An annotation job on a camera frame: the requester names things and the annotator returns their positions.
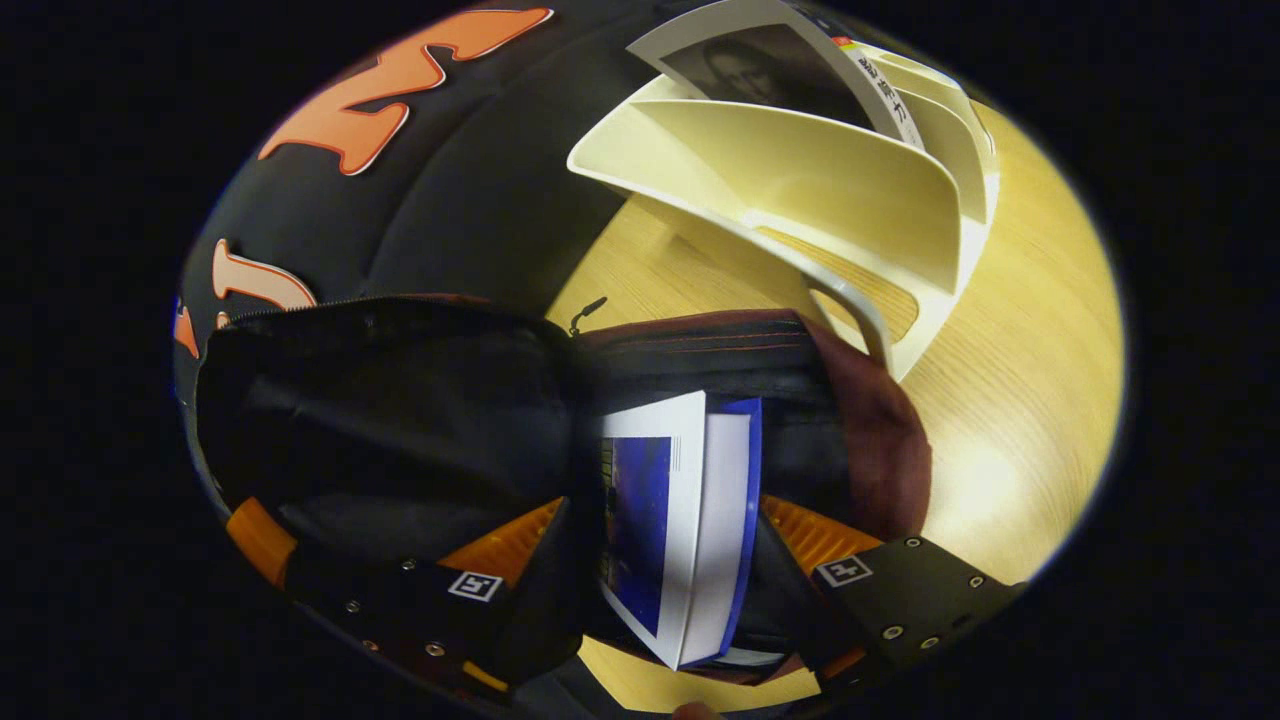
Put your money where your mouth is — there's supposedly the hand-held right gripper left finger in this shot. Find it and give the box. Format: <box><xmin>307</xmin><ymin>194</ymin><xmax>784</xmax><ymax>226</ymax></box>
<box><xmin>285</xmin><ymin>497</ymin><xmax>591</xmax><ymax>696</ymax></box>

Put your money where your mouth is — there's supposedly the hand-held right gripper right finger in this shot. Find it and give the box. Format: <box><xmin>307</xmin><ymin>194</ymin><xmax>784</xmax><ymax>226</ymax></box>
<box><xmin>745</xmin><ymin>494</ymin><xmax>1028</xmax><ymax>698</ymax></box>

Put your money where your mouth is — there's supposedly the blue book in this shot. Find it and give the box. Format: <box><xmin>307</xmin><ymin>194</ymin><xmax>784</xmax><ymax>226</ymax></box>
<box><xmin>598</xmin><ymin>390</ymin><xmax>764</xmax><ymax>671</ymax></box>

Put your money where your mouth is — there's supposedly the maroon schoolbag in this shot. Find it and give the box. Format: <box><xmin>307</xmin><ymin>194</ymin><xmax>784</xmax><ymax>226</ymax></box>
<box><xmin>195</xmin><ymin>295</ymin><xmax>933</xmax><ymax>689</ymax></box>

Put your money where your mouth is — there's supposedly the white bookshelf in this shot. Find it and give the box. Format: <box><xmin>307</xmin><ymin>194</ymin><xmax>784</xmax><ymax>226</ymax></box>
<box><xmin>567</xmin><ymin>40</ymin><xmax>1001</xmax><ymax>383</ymax></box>

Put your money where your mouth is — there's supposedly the black and white book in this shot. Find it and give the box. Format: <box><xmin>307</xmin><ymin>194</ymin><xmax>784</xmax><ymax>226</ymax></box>
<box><xmin>627</xmin><ymin>0</ymin><xmax>921</xmax><ymax>151</ymax></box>

